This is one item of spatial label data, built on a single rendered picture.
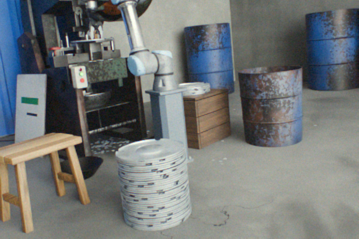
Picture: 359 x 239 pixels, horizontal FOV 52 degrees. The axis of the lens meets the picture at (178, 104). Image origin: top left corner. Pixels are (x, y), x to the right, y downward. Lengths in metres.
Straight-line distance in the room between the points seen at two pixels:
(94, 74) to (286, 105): 1.28
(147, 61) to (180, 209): 0.88
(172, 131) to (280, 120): 0.69
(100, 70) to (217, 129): 0.91
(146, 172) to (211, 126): 1.15
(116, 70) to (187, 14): 2.69
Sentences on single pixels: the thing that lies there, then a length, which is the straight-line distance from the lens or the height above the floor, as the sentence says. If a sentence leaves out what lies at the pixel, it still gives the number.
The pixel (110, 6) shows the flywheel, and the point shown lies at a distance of 3.06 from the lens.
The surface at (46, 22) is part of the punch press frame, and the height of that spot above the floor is 0.95.
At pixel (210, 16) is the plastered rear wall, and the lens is 5.52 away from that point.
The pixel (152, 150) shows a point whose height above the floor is 0.29.
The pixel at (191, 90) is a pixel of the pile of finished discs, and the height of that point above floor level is 0.38.
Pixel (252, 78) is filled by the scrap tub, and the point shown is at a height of 0.45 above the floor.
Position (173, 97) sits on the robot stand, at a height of 0.40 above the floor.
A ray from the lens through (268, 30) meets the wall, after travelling 5.52.
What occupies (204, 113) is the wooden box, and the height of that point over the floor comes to 0.23.
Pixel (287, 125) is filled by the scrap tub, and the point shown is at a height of 0.13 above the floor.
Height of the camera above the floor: 0.73
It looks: 10 degrees down
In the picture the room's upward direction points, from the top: 6 degrees counter-clockwise
